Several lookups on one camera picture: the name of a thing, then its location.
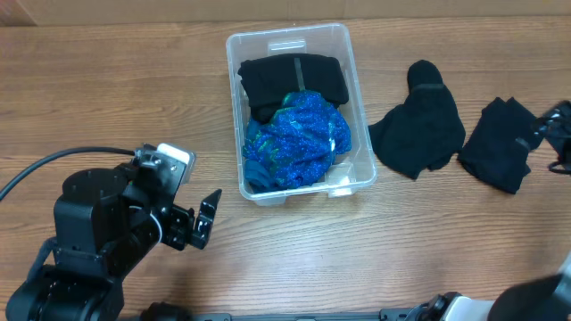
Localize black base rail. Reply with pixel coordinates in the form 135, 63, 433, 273
133, 302, 426, 321

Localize shiny blue sequin garment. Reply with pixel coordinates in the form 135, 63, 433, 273
243, 91, 352, 191

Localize black taped garment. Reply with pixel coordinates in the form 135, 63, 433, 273
237, 53, 349, 124

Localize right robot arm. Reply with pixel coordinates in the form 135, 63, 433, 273
406, 100, 570, 321

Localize black sock garment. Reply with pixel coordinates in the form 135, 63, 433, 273
368, 60, 466, 180

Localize small black garment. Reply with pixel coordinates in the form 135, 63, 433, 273
458, 97, 542, 194

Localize blue denim jeans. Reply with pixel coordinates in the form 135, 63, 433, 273
243, 118, 278, 193

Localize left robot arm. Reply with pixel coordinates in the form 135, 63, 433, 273
5, 152, 222, 320

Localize clear plastic storage bin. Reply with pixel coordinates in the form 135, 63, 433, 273
226, 23, 377, 206

